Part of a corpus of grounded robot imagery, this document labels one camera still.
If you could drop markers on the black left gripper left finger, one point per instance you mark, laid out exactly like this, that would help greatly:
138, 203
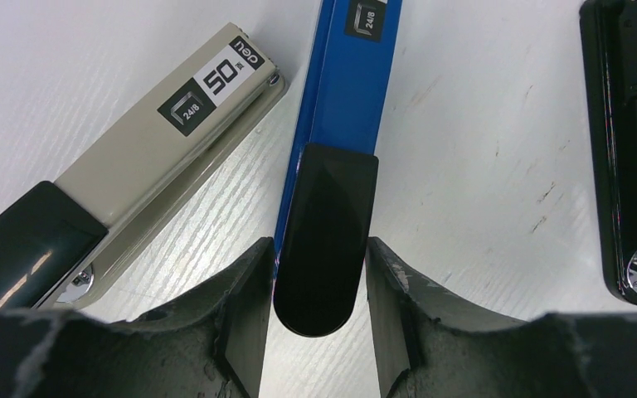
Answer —
207, 342

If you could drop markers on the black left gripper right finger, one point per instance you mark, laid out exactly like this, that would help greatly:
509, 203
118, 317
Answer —
430, 342

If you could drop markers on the blue stapler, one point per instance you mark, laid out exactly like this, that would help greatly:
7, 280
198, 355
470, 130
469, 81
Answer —
326, 206

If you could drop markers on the beige stapler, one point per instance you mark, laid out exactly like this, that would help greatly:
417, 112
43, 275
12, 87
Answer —
64, 243

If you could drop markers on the black stapler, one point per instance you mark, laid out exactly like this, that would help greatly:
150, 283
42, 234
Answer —
609, 49

